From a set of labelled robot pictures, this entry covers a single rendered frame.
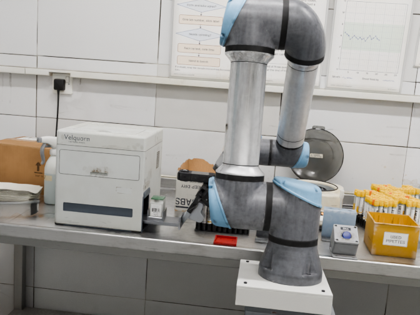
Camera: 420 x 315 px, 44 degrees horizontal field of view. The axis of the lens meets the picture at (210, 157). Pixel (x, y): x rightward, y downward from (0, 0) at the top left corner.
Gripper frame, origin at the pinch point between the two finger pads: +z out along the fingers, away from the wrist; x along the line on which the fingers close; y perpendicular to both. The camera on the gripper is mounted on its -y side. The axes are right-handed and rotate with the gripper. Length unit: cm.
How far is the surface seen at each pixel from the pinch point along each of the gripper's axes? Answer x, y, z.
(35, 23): 60, -96, -14
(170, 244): -8.5, 1.2, 5.9
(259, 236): 0.0, 22.6, -9.1
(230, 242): -5.2, 15.7, -3.8
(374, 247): -2, 52, -27
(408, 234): -3, 57, -36
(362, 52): 58, 22, -79
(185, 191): 25.0, -4.1, -0.6
